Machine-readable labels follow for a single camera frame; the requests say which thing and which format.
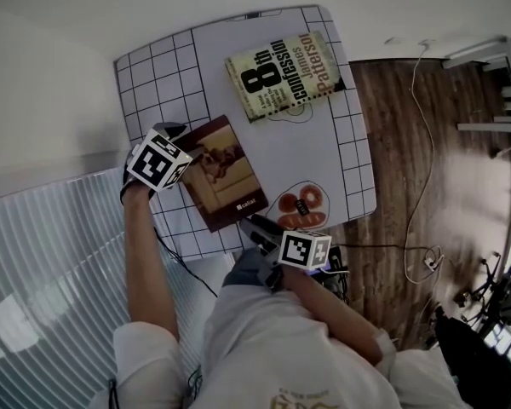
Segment white power adapter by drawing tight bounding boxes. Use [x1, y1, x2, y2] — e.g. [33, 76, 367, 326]
[422, 247, 445, 273]

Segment yellow cover book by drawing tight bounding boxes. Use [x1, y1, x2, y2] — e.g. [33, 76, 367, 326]
[224, 30, 348, 125]

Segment white grid mat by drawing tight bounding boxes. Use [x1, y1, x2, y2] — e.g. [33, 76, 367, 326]
[113, 4, 378, 264]

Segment thin black cable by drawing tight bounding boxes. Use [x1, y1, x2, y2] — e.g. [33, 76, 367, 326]
[152, 227, 219, 298]

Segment person's right forearm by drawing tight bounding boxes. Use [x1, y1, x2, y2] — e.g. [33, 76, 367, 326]
[280, 265, 385, 366]

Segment brown cover book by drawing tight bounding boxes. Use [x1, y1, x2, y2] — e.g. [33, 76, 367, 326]
[176, 114, 270, 233]

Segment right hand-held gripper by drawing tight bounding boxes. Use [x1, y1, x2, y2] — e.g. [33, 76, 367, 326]
[238, 214, 332, 293]

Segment long white cable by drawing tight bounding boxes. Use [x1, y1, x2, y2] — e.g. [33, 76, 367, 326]
[403, 39, 445, 285]

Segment person's grey trousers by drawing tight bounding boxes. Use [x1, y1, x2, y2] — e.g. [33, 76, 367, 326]
[221, 247, 268, 289]

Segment person's left forearm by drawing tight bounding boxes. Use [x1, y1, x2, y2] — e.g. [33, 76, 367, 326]
[121, 184, 182, 343]

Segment black office chair base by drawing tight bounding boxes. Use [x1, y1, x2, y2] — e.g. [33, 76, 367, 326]
[451, 251, 511, 336]

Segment person's white shirt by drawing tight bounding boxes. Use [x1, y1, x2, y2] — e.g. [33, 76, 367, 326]
[88, 286, 476, 409]

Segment white wooden rack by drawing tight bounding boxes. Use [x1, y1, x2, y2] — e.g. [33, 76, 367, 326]
[441, 35, 511, 161]

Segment black device under table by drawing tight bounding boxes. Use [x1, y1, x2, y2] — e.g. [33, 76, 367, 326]
[321, 245, 351, 304]

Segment black bag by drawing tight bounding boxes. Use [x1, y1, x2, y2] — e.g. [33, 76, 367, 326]
[433, 307, 511, 409]

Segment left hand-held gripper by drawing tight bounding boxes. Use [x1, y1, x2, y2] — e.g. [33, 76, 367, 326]
[119, 121, 192, 206]

